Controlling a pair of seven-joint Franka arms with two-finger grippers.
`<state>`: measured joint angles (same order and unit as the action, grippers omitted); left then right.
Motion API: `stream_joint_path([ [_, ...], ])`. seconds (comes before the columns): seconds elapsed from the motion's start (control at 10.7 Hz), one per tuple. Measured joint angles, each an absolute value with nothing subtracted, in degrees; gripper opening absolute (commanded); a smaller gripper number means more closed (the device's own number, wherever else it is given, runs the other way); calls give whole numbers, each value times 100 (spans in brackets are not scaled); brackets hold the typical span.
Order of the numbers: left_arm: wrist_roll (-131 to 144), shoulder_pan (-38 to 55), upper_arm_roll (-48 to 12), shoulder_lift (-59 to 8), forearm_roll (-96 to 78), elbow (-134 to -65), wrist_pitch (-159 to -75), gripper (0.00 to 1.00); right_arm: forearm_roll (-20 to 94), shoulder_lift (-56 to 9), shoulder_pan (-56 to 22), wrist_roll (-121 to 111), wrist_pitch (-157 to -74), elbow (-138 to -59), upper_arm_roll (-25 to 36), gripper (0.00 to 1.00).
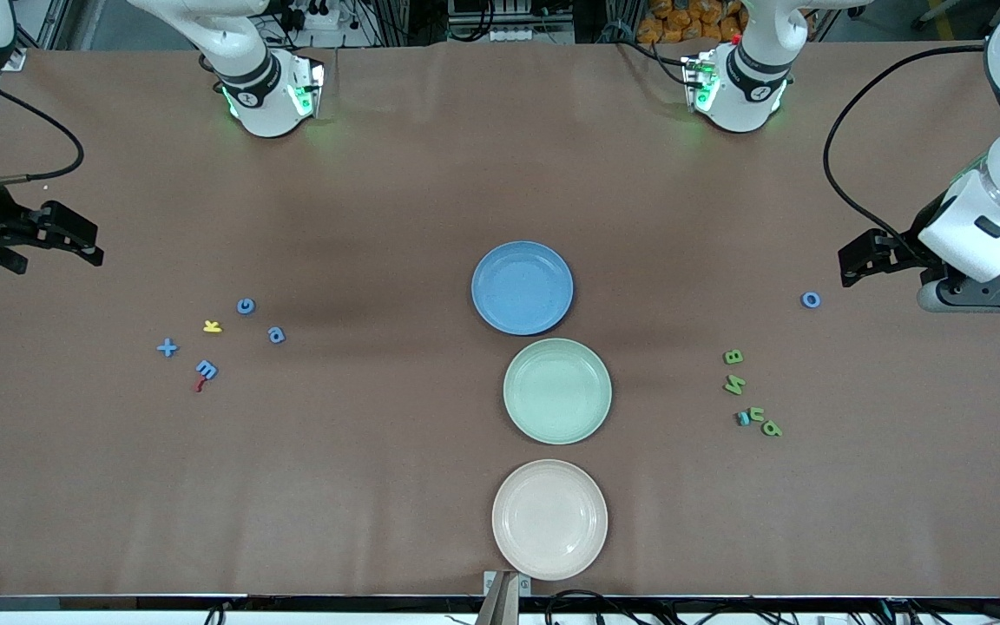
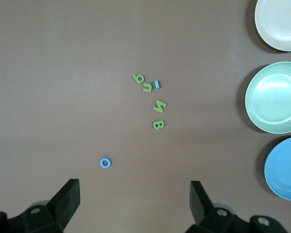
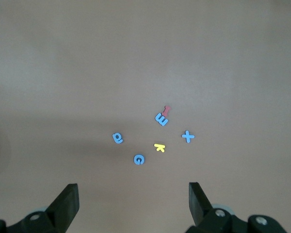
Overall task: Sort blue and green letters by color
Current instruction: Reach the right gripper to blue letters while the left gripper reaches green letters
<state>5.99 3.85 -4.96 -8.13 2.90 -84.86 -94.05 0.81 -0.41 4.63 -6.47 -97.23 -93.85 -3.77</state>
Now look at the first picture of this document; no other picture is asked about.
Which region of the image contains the green round plate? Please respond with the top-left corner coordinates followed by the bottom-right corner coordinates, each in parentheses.
top-left (503, 338), bottom-right (613, 445)

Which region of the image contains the beige round plate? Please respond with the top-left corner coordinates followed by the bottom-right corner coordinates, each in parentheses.
top-left (491, 459), bottom-right (609, 581)

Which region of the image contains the metal table edge bracket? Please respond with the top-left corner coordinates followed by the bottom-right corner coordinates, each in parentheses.
top-left (483, 570), bottom-right (532, 625)

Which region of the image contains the blue round plate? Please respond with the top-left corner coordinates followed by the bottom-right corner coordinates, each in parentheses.
top-left (471, 240), bottom-right (575, 336)

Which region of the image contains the black looped floor cable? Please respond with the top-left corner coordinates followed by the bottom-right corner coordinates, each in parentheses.
top-left (543, 589), bottom-right (640, 625)

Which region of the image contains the brown paper table cover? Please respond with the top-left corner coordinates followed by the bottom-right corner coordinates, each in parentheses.
top-left (0, 39), bottom-right (1000, 598)

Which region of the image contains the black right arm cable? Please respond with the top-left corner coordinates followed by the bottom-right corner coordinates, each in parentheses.
top-left (0, 78), bottom-right (85, 188)

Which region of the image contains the orange objects pile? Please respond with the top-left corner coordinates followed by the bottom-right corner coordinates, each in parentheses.
top-left (637, 0), bottom-right (748, 44)

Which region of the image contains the black base cable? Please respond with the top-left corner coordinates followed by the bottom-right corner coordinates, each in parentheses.
top-left (613, 22), bottom-right (694, 88)

